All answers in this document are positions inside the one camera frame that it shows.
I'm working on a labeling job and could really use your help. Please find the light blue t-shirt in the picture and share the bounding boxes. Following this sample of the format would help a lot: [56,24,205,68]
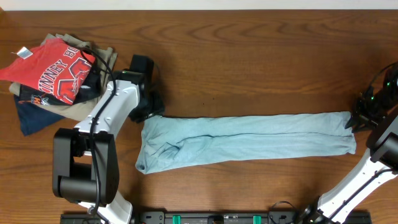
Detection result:
[136,111,356,174]

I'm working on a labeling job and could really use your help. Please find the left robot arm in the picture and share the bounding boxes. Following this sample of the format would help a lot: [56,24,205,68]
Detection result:
[52,55,165,223]

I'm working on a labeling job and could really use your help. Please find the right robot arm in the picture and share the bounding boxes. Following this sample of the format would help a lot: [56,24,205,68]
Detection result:
[294,63,397,223]

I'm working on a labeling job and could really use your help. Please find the black printed folded t-shirt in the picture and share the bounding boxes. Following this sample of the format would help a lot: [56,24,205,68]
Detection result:
[19,49,100,105]

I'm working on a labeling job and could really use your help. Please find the red printed folded t-shirt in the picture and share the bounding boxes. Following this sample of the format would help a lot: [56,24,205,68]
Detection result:
[1,38,95,105]

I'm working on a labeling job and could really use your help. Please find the navy blue folded garment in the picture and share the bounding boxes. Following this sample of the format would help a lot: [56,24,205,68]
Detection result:
[13,95,65,136]

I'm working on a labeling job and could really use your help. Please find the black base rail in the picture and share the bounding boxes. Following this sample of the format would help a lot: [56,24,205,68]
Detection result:
[59,200,373,224]

